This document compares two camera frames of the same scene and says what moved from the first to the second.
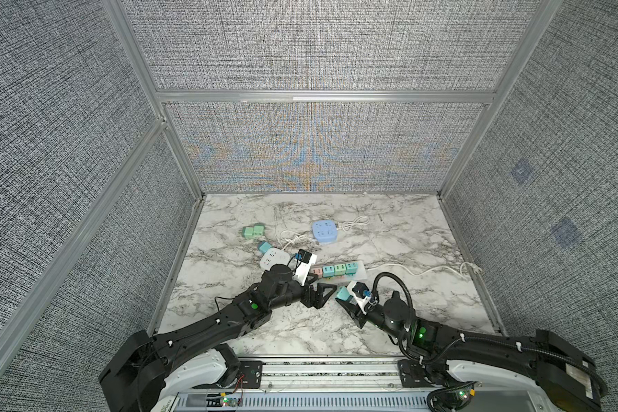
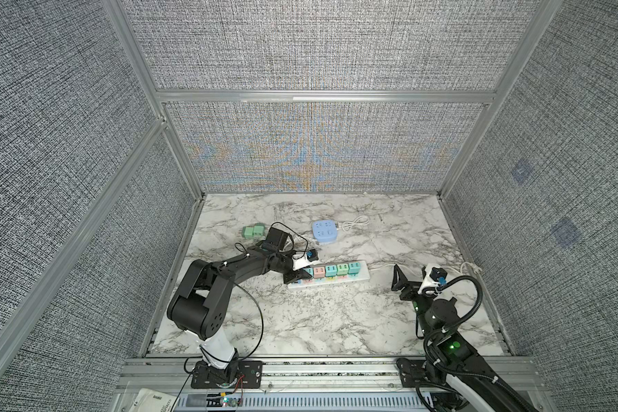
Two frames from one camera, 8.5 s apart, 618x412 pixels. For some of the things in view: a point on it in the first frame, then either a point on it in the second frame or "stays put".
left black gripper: x=318 y=301 -> x=294 y=276
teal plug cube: x=328 y=271 stays put
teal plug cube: x=351 y=268 stays put
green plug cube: x=247 y=233 stays put
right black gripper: x=356 y=313 -> x=413 y=290
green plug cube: x=340 y=269 stays put
